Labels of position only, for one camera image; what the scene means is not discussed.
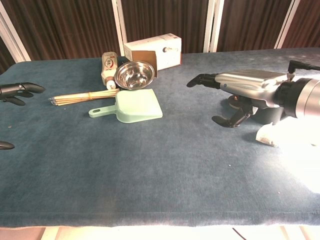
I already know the dark grey teapot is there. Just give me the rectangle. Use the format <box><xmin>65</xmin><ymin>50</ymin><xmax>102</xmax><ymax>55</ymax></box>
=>
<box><xmin>254</xmin><ymin>106</ymin><xmax>286</xmax><ymax>126</ymax></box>

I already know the stainless steel bowl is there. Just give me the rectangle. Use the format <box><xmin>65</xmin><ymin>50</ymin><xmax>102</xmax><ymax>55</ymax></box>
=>
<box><xmin>113</xmin><ymin>61</ymin><xmax>155</xmax><ymax>91</ymax></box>

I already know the white cardboard box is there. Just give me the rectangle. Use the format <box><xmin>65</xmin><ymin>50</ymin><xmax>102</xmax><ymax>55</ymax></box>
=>
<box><xmin>123</xmin><ymin>33</ymin><xmax>183</xmax><ymax>78</ymax></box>

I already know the dark brown curtain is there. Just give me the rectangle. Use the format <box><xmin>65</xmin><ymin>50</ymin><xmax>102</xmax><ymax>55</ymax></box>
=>
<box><xmin>0</xmin><ymin>0</ymin><xmax>320</xmax><ymax>75</ymax></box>

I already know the white frame post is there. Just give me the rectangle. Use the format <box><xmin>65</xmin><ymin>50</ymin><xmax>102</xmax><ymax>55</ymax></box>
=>
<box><xmin>273</xmin><ymin>0</ymin><xmax>301</xmax><ymax>50</ymax></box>
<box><xmin>111</xmin><ymin>0</ymin><xmax>129</xmax><ymax>58</ymax></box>
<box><xmin>202</xmin><ymin>0</ymin><xmax>225</xmax><ymax>53</ymax></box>
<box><xmin>0</xmin><ymin>3</ymin><xmax>32</xmax><ymax>63</ymax></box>

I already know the white sauce bottle brown label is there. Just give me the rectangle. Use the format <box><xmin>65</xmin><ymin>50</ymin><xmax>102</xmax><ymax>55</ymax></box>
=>
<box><xmin>100</xmin><ymin>51</ymin><xmax>118</xmax><ymax>90</ymax></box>

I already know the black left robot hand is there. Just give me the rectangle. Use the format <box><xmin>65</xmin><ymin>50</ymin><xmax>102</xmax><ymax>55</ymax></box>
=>
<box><xmin>0</xmin><ymin>82</ymin><xmax>46</xmax><ymax>150</ymax></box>

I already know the white packet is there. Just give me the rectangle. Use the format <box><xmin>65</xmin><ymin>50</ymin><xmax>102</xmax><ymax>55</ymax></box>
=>
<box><xmin>254</xmin><ymin>121</ymin><xmax>280</xmax><ymax>148</ymax></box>

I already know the mint green plastic dustpan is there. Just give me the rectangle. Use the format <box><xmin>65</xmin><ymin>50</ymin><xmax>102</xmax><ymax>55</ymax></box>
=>
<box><xmin>88</xmin><ymin>88</ymin><xmax>164</xmax><ymax>124</ymax></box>

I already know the black lid with orange handle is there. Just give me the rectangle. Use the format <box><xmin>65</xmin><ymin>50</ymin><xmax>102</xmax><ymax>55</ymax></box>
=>
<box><xmin>226</xmin><ymin>94</ymin><xmax>241</xmax><ymax>110</ymax></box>

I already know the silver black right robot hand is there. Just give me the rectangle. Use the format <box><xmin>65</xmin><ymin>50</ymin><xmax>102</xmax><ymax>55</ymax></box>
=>
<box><xmin>186</xmin><ymin>69</ymin><xmax>294</xmax><ymax>129</ymax></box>

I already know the thin dark cable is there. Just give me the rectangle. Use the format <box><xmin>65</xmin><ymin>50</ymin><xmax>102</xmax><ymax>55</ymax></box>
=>
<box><xmin>231</xmin><ymin>227</ymin><xmax>247</xmax><ymax>240</ymax></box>

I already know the blue table cloth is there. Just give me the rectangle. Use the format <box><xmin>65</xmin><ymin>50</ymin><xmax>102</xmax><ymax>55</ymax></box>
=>
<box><xmin>0</xmin><ymin>46</ymin><xmax>320</xmax><ymax>228</ymax></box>

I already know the bundle of wooden sticks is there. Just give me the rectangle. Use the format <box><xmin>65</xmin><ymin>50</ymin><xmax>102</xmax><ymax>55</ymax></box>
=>
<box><xmin>48</xmin><ymin>88</ymin><xmax>120</xmax><ymax>107</ymax></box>

